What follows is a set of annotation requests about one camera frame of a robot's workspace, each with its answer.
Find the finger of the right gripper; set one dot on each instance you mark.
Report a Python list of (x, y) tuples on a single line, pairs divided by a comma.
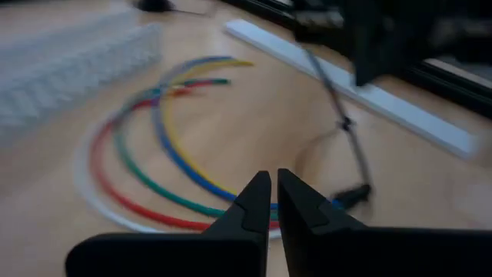
[(323, 34), (323, 18)]

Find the white duct cover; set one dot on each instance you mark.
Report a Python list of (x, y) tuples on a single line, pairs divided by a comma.
[(346, 82)]

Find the black aluminium table frame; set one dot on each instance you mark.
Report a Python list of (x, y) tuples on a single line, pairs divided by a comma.
[(453, 81)]

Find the black zip tie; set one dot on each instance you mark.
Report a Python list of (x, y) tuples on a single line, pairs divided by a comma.
[(338, 111)]

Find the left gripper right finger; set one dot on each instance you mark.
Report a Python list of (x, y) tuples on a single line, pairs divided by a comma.
[(346, 254)]

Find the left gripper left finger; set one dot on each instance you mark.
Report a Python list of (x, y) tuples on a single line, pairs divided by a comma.
[(230, 254)]

